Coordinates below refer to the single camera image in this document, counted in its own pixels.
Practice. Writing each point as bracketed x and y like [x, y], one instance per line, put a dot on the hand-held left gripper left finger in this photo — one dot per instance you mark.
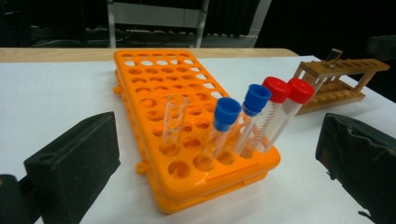
[77, 161]

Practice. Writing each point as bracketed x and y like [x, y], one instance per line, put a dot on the red cap test tube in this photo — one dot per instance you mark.
[277, 88]
[300, 90]

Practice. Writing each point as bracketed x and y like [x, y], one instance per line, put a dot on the white metal table frame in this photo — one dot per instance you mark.
[149, 14]

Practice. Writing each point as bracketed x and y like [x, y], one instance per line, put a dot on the wooden test tube rack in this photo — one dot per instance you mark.
[339, 98]

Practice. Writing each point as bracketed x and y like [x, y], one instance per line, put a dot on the blue cap test tube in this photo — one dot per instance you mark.
[257, 96]
[227, 112]

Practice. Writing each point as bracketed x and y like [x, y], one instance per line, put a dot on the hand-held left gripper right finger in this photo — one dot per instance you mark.
[361, 161]

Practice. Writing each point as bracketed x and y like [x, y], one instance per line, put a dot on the orange plastic test tube rack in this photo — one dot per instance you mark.
[224, 184]

